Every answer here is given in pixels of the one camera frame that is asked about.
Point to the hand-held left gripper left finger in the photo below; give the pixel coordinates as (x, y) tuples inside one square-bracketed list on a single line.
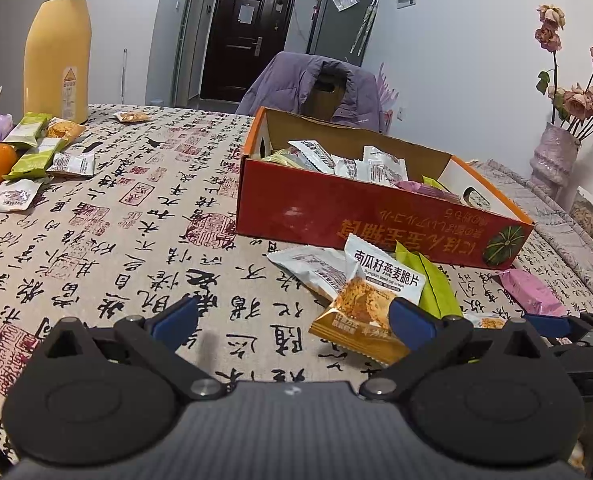
[(179, 321)]

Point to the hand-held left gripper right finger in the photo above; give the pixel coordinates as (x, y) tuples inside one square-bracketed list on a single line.
[(411, 322)]

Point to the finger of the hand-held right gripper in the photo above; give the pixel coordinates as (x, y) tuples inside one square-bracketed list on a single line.
[(546, 325)]

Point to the pink snack packet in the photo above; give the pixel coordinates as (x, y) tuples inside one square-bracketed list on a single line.
[(526, 292)]

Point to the white and orange crisp packet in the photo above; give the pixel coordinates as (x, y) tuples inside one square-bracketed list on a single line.
[(361, 305)]

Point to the orange snack packet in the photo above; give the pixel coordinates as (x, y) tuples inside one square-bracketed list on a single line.
[(486, 321)]

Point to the orange cardboard box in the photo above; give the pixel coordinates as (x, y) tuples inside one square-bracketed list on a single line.
[(286, 210)]

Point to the folded grey pink quilt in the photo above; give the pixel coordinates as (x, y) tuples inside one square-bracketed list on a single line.
[(566, 255)]

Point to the calligraphy print tablecloth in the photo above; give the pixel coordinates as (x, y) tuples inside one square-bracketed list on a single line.
[(126, 240)]

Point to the glass jar of nuts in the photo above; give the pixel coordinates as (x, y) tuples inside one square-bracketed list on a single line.
[(589, 212)]

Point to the purple ribbed vase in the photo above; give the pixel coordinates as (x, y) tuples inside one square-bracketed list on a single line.
[(554, 160)]

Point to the small white snack packet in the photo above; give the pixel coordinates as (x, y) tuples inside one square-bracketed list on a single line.
[(71, 164), (9, 195)]

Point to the small orange crisp packet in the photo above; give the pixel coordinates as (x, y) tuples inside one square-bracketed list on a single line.
[(133, 117), (66, 127)]

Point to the small green snack packet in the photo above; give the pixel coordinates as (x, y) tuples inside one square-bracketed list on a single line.
[(26, 129), (34, 160)]

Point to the dried pink roses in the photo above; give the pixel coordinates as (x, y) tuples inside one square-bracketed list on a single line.
[(576, 105)]

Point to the pink fan-shaped decoration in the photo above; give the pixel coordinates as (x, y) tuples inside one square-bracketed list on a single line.
[(389, 97)]

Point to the brown chair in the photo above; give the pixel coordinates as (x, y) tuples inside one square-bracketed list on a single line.
[(321, 105)]

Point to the purple jacket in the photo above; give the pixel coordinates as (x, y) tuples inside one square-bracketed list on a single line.
[(286, 85)]

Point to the dark brown door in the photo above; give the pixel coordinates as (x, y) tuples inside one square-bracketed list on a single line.
[(236, 60)]

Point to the yellow bottle with grey cap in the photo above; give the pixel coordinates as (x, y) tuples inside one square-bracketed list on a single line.
[(56, 60)]

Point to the grey refrigerator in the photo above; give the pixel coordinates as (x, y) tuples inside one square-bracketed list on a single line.
[(336, 35)]

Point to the folded white umbrella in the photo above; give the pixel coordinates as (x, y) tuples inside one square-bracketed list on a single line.
[(366, 25)]

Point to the paper notice on door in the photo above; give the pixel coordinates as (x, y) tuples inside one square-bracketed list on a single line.
[(245, 12)]

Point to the clear plastic bag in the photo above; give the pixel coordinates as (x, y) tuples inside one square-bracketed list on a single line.
[(345, 1)]

